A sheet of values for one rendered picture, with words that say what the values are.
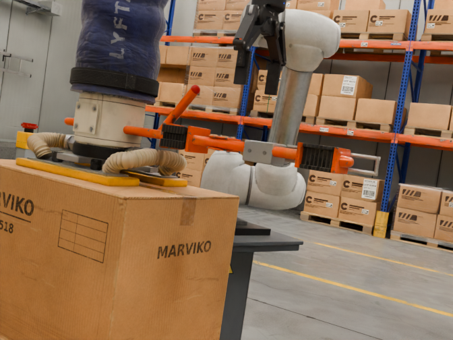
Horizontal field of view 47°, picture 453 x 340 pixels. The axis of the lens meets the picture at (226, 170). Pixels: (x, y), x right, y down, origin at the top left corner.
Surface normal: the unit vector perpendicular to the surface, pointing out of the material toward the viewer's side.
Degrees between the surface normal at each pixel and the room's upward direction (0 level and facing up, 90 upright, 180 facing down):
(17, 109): 90
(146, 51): 77
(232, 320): 90
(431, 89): 90
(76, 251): 90
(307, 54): 125
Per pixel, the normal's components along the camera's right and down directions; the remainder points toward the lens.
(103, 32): -0.02, -0.23
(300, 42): -0.09, 0.66
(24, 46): 0.85, 0.15
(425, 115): -0.54, -0.04
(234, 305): 0.63, 0.13
